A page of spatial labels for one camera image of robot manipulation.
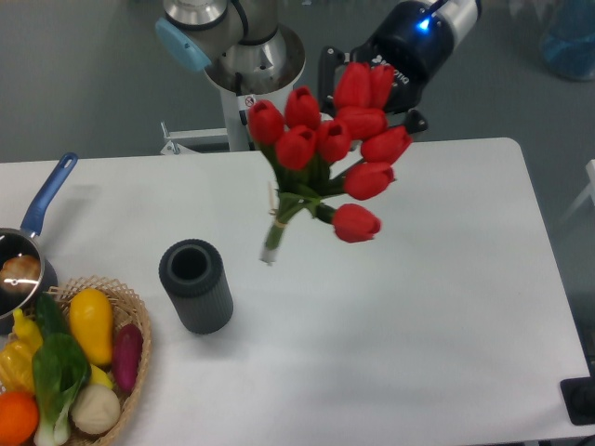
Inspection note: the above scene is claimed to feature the woven wicker basket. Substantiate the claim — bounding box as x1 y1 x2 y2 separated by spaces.
0 274 152 446

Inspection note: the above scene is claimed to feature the purple eggplant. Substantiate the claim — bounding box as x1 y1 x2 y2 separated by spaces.
112 323 143 393

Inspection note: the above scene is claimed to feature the green cucumber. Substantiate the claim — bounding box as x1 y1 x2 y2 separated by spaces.
34 293 71 340

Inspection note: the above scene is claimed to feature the yellow squash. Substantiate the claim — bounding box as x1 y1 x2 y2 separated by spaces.
69 288 113 368

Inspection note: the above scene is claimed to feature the yellow bell pepper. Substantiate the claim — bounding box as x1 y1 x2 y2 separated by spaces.
1 340 35 394

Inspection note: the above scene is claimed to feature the small yellow pepper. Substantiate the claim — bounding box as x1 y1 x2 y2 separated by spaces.
13 308 43 353

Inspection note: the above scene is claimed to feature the red tulip bouquet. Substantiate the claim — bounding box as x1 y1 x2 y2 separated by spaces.
247 62 412 264

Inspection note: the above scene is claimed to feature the white chair part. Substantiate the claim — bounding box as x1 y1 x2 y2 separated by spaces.
554 159 594 232

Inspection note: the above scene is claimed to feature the green bok choy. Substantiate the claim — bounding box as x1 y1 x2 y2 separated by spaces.
31 332 92 446

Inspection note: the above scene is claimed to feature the bread roll in pan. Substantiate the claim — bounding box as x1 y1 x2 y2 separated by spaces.
1 255 41 295

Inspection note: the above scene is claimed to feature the orange fruit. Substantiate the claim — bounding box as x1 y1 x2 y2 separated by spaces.
1 391 39 445

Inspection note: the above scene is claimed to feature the black device at table edge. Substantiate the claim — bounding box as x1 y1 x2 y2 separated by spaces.
560 377 594 426

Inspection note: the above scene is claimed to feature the white garlic bulb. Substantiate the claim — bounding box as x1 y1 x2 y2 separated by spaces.
71 385 121 435

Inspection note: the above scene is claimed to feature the dark grey ribbed vase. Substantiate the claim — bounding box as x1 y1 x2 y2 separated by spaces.
158 239 233 335

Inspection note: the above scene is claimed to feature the blue plastic bin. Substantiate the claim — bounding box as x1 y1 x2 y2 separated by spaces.
539 1 594 82

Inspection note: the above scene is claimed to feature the blue handled saucepan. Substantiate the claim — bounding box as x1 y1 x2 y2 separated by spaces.
1 152 78 335

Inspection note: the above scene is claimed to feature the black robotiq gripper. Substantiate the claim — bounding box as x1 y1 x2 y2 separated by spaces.
317 1 454 136

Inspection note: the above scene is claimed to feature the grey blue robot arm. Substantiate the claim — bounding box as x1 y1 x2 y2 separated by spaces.
155 1 482 151

